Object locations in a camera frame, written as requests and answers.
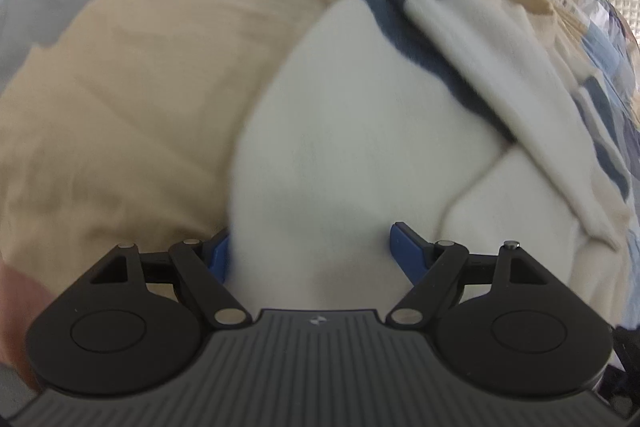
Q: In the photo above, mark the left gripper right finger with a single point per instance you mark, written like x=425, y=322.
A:
x=503, y=322

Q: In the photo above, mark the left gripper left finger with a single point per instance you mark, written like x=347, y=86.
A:
x=135, y=320

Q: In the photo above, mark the white striped fleece sweater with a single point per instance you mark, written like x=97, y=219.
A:
x=471, y=120

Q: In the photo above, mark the patchwork quilt bedspread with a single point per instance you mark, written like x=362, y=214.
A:
x=120, y=122

